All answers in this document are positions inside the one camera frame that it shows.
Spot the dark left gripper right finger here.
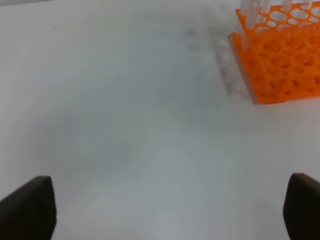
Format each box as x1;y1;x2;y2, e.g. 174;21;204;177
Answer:
283;173;320;240

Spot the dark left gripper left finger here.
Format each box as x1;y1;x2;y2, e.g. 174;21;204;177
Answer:
0;176;57;240

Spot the orange test tube rack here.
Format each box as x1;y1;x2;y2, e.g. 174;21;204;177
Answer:
231;1;320;104

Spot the clear tube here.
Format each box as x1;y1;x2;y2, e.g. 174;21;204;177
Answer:
281;0;293;12
236;0;252;49
245;0;261;29
258;0;272;14

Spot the clear tube front left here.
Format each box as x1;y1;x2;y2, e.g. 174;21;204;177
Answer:
245;0;261;29

